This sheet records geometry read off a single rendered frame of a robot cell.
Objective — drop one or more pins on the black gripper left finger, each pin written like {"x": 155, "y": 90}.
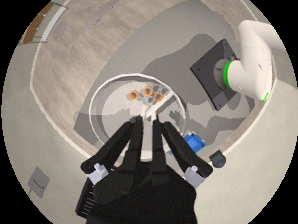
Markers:
{"x": 111, "y": 150}

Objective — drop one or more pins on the blue crate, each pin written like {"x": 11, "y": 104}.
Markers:
{"x": 195, "y": 144}

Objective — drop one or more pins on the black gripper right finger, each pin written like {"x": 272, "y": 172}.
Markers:
{"x": 195, "y": 169}

